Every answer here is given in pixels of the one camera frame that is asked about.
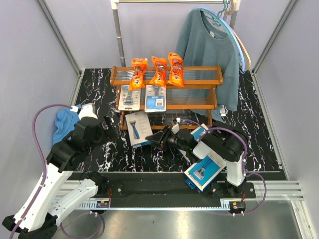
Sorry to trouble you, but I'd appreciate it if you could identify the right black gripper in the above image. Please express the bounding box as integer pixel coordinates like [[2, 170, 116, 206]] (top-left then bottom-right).
[[146, 125, 188, 152]]

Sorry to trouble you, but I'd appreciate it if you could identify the white Harry's razor box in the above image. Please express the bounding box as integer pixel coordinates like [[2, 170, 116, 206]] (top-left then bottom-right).
[[125, 111, 153, 148]]

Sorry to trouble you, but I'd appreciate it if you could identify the blue razor box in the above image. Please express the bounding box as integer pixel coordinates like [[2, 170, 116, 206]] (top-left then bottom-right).
[[178, 123, 212, 162], [184, 151, 226, 192]]

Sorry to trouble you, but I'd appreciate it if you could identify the Gillette razor blister pack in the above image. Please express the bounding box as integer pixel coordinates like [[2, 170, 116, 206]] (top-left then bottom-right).
[[144, 85, 166, 113]]

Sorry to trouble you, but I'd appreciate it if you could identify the orange bic razor bag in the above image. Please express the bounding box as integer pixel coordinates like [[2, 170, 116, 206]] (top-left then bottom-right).
[[167, 52, 184, 87], [129, 58, 148, 91], [150, 56, 167, 87]]

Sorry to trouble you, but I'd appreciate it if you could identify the orange BIC razor bag front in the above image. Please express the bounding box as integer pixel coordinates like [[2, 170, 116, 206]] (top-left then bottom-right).
[[129, 58, 148, 91]]

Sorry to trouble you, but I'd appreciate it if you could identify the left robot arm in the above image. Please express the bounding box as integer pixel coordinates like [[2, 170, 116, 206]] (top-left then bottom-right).
[[2, 117, 117, 239]]

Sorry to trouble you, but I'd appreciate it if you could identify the Gillette razor pack on shelf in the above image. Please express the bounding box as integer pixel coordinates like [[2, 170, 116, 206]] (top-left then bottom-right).
[[118, 85, 141, 111]]

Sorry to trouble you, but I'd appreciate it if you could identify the orange wooden three-tier shelf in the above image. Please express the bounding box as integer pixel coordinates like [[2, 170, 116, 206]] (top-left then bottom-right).
[[110, 66, 223, 130]]

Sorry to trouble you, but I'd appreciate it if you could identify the blue cloth hat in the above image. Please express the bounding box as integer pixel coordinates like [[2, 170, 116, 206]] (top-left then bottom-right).
[[52, 108, 80, 145]]

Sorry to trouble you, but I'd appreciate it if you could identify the teal t-shirt on hanger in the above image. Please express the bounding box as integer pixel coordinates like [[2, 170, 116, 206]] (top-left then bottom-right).
[[175, 8, 240, 122]]

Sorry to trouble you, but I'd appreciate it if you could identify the light blue clothes hanger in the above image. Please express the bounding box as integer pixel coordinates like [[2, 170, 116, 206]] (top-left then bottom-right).
[[200, 0, 246, 73]]

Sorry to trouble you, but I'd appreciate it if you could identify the wooden clothes hanger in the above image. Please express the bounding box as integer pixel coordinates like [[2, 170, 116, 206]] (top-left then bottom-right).
[[223, 0, 251, 73]]

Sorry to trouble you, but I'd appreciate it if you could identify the metal clothes rack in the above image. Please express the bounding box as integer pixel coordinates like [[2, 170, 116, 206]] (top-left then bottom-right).
[[110, 0, 241, 67]]

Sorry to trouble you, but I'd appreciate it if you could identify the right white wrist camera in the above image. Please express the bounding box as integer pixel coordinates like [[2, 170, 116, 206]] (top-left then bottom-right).
[[170, 118, 181, 134]]

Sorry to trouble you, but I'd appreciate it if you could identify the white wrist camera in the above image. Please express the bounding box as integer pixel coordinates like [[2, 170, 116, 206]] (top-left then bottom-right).
[[170, 118, 181, 134], [70, 103, 98, 123]]

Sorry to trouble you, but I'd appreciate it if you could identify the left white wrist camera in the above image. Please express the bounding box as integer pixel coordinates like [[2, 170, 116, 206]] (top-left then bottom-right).
[[70, 103, 98, 123]]

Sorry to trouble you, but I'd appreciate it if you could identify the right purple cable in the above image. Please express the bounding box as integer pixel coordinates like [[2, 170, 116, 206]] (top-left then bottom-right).
[[180, 119, 267, 216]]

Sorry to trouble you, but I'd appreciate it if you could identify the purple cable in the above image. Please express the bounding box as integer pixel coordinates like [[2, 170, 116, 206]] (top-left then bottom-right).
[[180, 119, 267, 216], [8, 104, 104, 239]]

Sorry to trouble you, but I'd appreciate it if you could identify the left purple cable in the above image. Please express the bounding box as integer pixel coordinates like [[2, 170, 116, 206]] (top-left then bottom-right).
[[8, 104, 104, 239]]

